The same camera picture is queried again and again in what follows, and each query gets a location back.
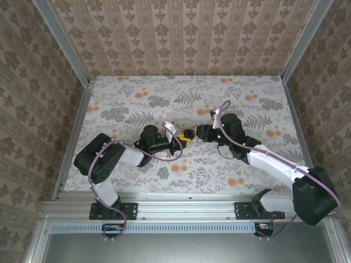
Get black connector board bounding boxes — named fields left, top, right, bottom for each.
left=254, top=222, right=275, bottom=238
left=101, top=223, right=124, bottom=238

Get grey slotted cable duct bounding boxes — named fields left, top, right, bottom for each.
left=50, top=222, right=256, bottom=234

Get floral patterned table mat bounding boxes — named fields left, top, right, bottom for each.
left=64, top=76, right=310, bottom=195

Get aluminium table side rail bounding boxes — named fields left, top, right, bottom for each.
left=282, top=81, right=324, bottom=199
left=52, top=79, right=97, bottom=201

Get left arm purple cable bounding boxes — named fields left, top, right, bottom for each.
left=89, top=122, right=184, bottom=243

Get grey metal sheet panel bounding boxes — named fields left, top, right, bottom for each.
left=41, top=222, right=346, bottom=263

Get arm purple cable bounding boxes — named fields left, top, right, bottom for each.
left=89, top=122, right=184, bottom=243
left=212, top=100, right=343, bottom=242

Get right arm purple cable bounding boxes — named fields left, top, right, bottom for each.
left=212, top=100, right=343, bottom=242

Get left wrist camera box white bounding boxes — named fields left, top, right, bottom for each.
left=163, top=121, right=179, bottom=133

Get aluminium frame post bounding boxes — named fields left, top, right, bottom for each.
left=32, top=0, right=91, bottom=85
left=281, top=0, right=334, bottom=83

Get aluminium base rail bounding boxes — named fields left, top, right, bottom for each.
left=41, top=191, right=339, bottom=221

